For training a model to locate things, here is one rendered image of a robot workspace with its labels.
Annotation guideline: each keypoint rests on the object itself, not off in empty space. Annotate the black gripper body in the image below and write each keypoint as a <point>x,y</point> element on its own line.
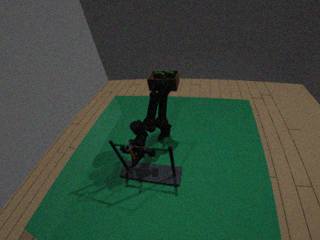
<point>148,151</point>

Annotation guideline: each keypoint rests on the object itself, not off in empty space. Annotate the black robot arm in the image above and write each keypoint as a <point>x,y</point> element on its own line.
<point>158,99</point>

